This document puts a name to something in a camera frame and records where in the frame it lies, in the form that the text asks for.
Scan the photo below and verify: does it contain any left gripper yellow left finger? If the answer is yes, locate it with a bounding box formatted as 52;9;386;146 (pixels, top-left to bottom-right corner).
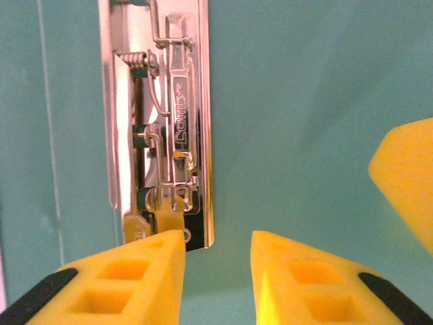
0;230;187;325

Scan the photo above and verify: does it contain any green clip folder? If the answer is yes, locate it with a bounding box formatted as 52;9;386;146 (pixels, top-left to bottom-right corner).
0;0;433;325

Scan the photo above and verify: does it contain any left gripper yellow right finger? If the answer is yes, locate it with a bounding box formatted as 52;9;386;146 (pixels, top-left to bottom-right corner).
250;230;433;325

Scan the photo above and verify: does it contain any metal folder clip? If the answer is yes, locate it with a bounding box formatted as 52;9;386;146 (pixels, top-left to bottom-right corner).
97;0;217;253

